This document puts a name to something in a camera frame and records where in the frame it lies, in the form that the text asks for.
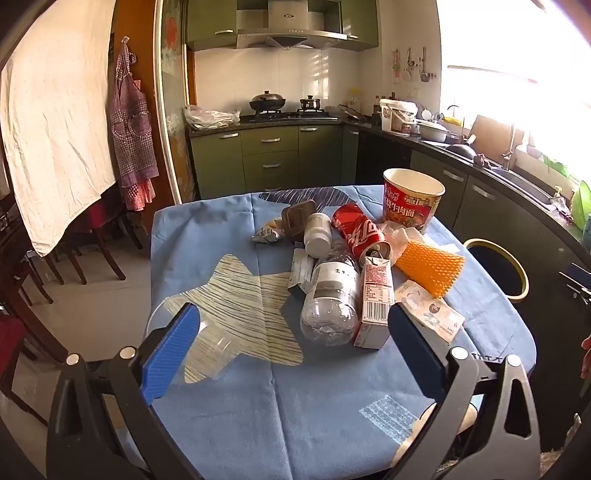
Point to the dark wooden chair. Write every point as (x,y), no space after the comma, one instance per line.
(18,258)
(79,270)

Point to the clear plastic cup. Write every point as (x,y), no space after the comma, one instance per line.
(217,350)

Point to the hanging kitchen utensils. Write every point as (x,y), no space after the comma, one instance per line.
(411,64)

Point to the red soda can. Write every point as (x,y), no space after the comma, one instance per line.
(358,230)

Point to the orange foam fruit net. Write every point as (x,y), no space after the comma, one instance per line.
(429,265)

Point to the glass pot lid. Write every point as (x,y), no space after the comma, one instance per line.
(353,113)

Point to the steel kitchen sink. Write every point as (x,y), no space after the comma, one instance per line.
(521,182)

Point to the person's right hand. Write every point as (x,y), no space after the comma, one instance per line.
(587,350)

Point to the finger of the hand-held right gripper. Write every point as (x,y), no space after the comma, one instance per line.
(579,277)

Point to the checkered apron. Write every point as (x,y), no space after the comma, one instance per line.
(131,129)

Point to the sliding glass door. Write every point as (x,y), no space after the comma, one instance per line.
(173,101)

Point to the black wok with lid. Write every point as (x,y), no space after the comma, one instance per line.
(268,101)

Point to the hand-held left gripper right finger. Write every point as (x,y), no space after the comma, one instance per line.
(411,355)

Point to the white sachet packet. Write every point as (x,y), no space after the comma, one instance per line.
(300,270)

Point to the red instant noodle cup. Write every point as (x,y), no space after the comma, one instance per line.
(411,203)

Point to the white basin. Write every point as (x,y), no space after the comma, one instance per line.
(433,131)

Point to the silver snack wrapper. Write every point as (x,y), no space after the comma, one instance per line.
(270,233)

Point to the red cushioned wooden chair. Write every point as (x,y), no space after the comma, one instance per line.
(9,337)

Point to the black trash bin yellow rim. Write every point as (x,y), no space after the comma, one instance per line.
(496,267)

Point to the black pan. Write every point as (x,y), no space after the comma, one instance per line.
(459,150)

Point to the blue printed tablecloth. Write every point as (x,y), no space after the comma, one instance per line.
(277,406)

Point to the white pill bottle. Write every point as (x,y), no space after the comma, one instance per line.
(318,235)

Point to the green plastic basket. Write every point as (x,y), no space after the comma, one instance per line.
(556,165)

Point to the clear plastic bags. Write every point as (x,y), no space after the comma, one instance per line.
(210,117)

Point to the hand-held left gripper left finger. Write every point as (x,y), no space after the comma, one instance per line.
(171,355)

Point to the steel faucet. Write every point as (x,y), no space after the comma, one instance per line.
(510,147)

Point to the white plastic bucket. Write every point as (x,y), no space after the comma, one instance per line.
(397,117)

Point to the red white juice carton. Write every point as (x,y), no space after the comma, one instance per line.
(375,300)

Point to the clear plastic bottle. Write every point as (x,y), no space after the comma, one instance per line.
(330,295)

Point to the wooden cutting board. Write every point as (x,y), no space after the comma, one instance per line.
(489,134)

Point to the brown plastic box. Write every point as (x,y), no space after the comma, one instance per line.
(295,221)

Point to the gas stove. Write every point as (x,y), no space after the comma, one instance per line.
(291,116)

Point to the steel range hood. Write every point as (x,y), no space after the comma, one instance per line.
(286,34)

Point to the small black pot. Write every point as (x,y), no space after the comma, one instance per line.
(310,104)

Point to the green plastic colander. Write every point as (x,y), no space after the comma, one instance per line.
(582,205)

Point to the white hanging cloth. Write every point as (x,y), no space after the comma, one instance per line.
(55,115)

